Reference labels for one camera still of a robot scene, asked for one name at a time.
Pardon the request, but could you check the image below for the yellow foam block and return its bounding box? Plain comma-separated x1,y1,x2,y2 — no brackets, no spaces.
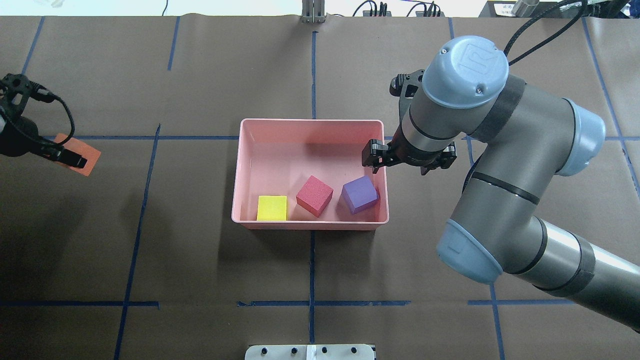
256,195,288,222

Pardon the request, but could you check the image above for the aluminium frame post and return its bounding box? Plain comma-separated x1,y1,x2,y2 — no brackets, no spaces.
300,0,327,24

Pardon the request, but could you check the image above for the black left camera cable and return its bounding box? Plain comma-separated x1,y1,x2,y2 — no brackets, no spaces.
10,92,76,148

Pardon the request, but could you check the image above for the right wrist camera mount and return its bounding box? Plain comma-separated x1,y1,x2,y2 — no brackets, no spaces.
388,69,425,110

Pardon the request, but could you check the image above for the red foam block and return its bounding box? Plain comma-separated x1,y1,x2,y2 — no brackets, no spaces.
295,175,334,218

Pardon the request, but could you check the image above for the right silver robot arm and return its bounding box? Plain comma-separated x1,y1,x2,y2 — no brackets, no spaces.
361,35,640,332

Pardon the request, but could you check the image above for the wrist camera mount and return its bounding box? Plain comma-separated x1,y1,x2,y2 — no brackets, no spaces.
388,69,425,110
0,73,57,111

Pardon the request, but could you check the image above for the black right camera cable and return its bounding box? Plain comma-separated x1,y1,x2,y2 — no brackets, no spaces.
502,0,591,66

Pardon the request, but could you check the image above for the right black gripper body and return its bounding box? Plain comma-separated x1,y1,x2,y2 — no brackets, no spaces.
387,140,444,168

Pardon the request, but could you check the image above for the pink plastic bin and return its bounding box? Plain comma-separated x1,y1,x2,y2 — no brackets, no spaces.
231,118,390,231

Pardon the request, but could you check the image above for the white mounting pillar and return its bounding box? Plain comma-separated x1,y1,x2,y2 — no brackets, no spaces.
244,343,377,360

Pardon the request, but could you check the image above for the orange foam block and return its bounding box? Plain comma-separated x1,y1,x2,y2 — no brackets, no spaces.
55,137,102,177

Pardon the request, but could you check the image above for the black camera cable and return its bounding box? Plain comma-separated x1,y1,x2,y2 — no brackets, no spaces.
10,92,76,148
502,0,591,66

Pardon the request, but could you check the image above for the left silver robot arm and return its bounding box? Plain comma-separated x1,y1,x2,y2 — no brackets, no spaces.
0,114,89,169

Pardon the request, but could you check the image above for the purple foam block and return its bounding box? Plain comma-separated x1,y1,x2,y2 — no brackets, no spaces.
341,175,379,215

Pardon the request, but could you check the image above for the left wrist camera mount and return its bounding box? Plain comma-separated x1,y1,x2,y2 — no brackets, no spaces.
0,73,57,111

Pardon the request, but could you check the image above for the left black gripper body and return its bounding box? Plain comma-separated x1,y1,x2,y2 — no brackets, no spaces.
0,116,61,158

